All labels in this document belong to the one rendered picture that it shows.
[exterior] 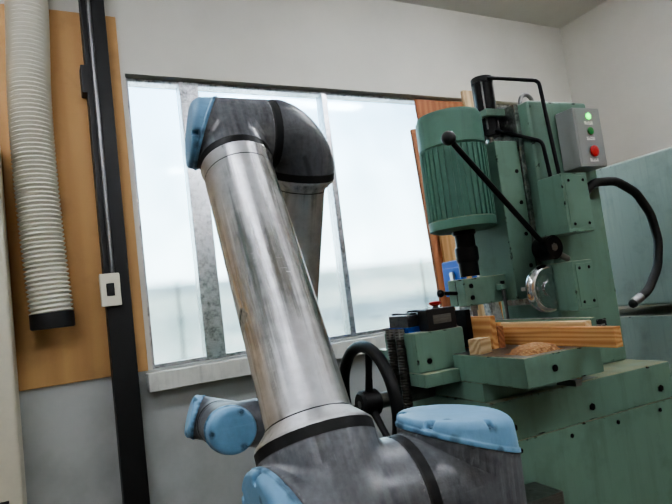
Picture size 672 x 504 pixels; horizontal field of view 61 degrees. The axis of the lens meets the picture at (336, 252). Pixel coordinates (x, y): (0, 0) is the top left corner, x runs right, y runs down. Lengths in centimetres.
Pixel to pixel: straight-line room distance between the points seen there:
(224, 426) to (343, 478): 52
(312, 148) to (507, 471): 57
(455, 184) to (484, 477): 90
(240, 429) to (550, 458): 68
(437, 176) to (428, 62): 206
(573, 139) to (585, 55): 263
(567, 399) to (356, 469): 85
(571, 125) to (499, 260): 40
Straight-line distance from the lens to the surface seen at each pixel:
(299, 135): 96
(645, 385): 162
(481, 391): 129
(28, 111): 246
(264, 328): 72
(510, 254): 153
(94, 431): 254
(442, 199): 147
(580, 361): 128
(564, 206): 151
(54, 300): 231
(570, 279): 149
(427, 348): 131
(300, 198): 100
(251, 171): 85
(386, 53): 335
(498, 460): 72
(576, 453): 145
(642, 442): 161
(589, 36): 425
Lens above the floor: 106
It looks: 5 degrees up
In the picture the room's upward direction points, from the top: 7 degrees counter-clockwise
